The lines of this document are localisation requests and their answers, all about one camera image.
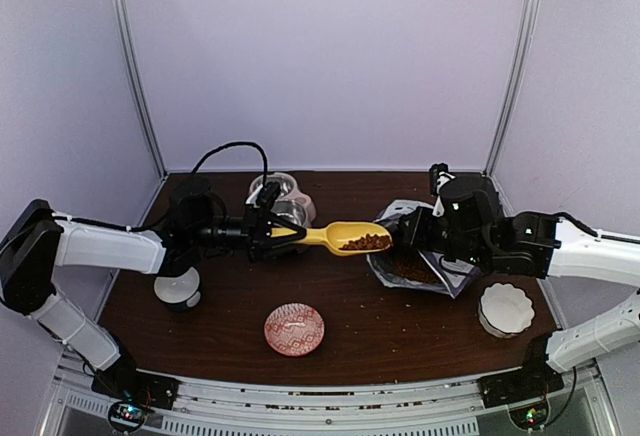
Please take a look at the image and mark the purple puppy food bag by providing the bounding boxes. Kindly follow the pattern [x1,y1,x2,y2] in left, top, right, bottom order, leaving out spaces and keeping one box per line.
[366,199,487,300]

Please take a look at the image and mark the yellow plastic scoop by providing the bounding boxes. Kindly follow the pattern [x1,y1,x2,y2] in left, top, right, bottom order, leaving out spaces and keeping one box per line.
[271,221,391,257]

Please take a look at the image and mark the red patterned ceramic dish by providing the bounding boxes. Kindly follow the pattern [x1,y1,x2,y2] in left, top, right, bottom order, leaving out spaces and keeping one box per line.
[264,303,325,357]

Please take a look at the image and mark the brown kibble pet food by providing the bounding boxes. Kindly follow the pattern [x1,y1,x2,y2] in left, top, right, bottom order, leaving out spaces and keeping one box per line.
[340,233,392,251]

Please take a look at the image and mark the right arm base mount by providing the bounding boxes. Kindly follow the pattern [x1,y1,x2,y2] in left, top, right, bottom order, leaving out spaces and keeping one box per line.
[477,367,578,433]

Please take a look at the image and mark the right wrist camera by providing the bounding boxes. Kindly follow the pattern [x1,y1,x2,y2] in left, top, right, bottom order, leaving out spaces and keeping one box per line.
[429,163,455,217]

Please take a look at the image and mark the black white ceramic bowl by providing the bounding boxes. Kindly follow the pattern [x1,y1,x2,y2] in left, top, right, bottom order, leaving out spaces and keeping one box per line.
[154,267,202,312]

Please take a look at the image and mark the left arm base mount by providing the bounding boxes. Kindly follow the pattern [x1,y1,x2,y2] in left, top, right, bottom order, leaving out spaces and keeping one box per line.
[107,372,180,435]

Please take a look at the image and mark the white scalloped ceramic bowl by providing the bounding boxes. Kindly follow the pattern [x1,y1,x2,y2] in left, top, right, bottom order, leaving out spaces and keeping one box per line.
[478,283,535,339]

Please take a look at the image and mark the aluminium frame post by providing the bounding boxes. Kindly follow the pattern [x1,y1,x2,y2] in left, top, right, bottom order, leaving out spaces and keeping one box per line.
[111,0,167,179]
[484,0,541,178]

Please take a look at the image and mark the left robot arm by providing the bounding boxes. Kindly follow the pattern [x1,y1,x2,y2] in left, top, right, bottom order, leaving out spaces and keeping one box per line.
[1,177,307,400]

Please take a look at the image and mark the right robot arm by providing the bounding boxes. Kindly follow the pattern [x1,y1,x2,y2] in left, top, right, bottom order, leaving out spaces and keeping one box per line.
[384,172,639,398]

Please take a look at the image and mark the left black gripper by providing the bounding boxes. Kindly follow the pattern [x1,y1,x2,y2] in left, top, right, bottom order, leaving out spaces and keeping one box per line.
[190,203,306,262]

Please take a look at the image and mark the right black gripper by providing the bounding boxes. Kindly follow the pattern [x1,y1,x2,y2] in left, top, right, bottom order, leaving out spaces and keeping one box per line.
[400,205,493,270]

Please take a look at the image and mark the pink double pet feeder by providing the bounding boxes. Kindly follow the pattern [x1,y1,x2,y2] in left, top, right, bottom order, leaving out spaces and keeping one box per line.
[267,172,317,228]

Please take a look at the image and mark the front aluminium rail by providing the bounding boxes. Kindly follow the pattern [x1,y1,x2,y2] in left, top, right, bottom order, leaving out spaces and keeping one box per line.
[35,368,618,435]

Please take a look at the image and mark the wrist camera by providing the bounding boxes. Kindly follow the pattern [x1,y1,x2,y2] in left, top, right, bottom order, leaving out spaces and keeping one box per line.
[429,163,455,217]
[245,181,281,211]

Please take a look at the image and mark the right aluminium frame post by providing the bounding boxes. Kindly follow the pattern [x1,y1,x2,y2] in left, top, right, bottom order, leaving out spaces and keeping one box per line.
[484,0,541,178]

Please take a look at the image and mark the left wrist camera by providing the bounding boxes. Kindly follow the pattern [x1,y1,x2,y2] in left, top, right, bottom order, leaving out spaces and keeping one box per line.
[245,181,281,211]

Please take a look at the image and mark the left aluminium frame post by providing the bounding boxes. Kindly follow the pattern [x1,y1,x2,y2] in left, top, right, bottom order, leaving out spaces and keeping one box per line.
[111,0,167,179]

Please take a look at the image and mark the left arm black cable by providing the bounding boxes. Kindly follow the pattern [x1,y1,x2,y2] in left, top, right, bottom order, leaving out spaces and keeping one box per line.
[64,141,269,232]

